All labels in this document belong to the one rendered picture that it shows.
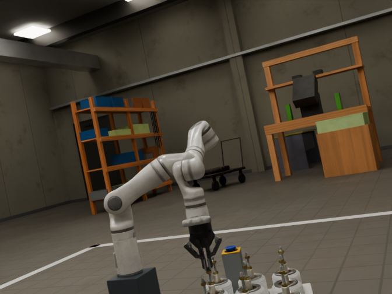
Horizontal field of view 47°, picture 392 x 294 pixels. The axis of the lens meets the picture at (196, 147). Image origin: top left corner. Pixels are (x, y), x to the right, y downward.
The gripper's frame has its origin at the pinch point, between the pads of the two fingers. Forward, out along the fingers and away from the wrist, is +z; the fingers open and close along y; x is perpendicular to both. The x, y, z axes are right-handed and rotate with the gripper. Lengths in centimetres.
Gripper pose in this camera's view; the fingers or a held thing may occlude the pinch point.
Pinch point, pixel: (207, 263)
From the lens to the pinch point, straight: 152.2
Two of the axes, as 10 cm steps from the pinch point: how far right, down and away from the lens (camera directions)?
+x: -0.9, 0.1, -10.0
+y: -9.8, 1.9, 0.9
